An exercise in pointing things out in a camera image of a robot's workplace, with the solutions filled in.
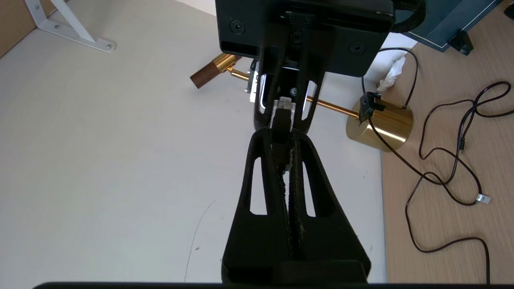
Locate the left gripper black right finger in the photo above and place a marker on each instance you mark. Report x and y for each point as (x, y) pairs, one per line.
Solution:
(329, 241)

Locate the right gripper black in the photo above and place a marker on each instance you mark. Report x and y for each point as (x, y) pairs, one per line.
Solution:
(345, 24)

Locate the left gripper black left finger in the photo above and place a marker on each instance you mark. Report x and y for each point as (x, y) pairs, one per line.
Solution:
(257, 241)

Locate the black clip on lamp base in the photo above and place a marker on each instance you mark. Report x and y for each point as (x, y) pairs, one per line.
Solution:
(367, 106)

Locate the brass desk lamp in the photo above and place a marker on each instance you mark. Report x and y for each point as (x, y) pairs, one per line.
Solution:
(385, 124)

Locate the crumpled white tissue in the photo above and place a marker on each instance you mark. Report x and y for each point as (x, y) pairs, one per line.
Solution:
(391, 74)

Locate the black clip stand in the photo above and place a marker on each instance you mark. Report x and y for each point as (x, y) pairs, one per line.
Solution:
(461, 42)

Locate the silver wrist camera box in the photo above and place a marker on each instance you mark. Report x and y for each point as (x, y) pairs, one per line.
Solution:
(252, 84)

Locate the white metal shelf bracket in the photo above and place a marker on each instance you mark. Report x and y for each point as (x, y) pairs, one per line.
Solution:
(72, 30)

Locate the wooden wall shelf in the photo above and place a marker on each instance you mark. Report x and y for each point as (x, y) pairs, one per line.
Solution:
(16, 24)

